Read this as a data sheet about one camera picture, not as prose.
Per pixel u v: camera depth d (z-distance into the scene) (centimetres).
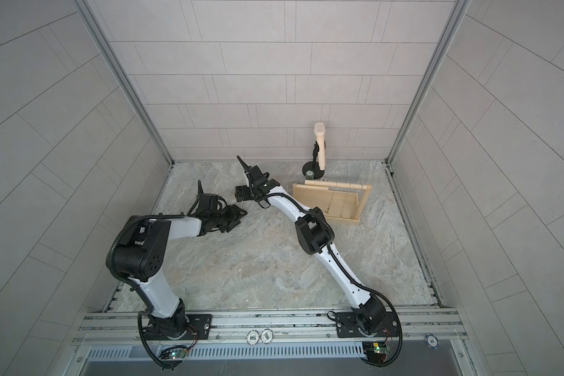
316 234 69
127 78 87
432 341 69
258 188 82
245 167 87
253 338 69
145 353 66
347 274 65
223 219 83
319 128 93
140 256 47
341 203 103
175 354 65
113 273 44
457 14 71
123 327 72
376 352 68
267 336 69
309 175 105
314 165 110
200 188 81
